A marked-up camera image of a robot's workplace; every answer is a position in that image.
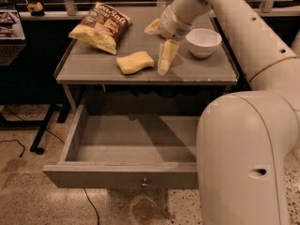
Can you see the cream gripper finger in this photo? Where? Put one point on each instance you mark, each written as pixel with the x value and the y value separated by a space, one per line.
pixel 153 28
pixel 167 51

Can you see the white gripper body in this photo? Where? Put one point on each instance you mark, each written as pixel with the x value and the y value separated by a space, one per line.
pixel 171 25

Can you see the yellow sponge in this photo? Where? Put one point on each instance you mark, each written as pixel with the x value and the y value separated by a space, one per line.
pixel 134 62

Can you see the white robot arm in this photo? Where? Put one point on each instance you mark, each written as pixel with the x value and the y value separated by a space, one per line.
pixel 244 137

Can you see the grey cabinet with top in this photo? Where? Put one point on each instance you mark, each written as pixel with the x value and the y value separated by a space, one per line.
pixel 129 82

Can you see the open grey top drawer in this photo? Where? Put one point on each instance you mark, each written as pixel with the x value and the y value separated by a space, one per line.
pixel 117 150

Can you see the metal drawer knob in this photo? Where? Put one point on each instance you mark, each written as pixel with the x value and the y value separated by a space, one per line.
pixel 144 183

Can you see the white bowl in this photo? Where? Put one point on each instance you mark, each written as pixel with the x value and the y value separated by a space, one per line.
pixel 203 42

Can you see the sea salt chip bag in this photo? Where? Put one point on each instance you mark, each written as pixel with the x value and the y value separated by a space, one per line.
pixel 102 27

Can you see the small object on ledge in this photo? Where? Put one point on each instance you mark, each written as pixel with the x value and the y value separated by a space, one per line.
pixel 35 9

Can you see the dark side desk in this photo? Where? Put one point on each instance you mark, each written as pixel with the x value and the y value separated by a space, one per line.
pixel 30 51

